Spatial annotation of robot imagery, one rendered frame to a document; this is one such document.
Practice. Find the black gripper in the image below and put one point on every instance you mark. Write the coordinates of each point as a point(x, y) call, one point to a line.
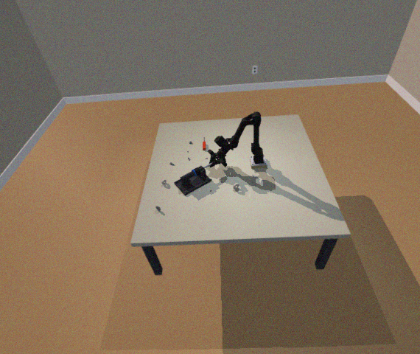
point(219, 155)

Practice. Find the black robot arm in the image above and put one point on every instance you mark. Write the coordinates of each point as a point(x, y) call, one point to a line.
point(252, 119)

